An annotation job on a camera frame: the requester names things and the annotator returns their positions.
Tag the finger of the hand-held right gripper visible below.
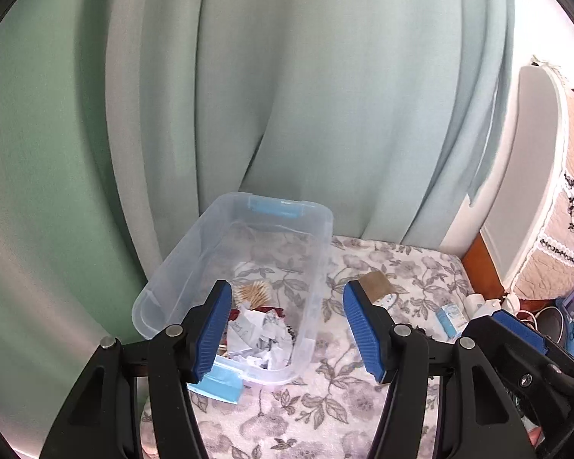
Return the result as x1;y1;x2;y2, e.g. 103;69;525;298
502;368;574;455
461;310;574;383

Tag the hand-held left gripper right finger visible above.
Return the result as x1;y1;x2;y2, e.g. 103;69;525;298
343;280;539;459

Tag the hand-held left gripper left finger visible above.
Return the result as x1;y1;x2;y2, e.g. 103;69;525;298
38;280;233;459

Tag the white paper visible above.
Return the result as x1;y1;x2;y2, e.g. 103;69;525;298
225;308;297;371

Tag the clear plastic storage container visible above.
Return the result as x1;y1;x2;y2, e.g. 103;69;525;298
133;192;334;387

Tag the black round pouch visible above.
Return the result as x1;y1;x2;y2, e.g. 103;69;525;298
536;306;570;345

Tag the brown packing tape roll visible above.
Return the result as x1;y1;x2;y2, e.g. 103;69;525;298
359;270;398;307

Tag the white charger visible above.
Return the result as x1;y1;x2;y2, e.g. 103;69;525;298
464;294;489;319

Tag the small blue white box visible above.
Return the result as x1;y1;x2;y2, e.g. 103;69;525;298
435;305;467;340

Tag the wooden nightstand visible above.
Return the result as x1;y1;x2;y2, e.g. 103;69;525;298
461;229;508;302

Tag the grey floral blanket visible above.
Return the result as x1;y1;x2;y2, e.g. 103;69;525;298
139;234;474;459

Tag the white headboard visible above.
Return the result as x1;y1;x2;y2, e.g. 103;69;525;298
504;64;570;292

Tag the pale green curtain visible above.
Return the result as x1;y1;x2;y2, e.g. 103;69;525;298
0;0;517;441

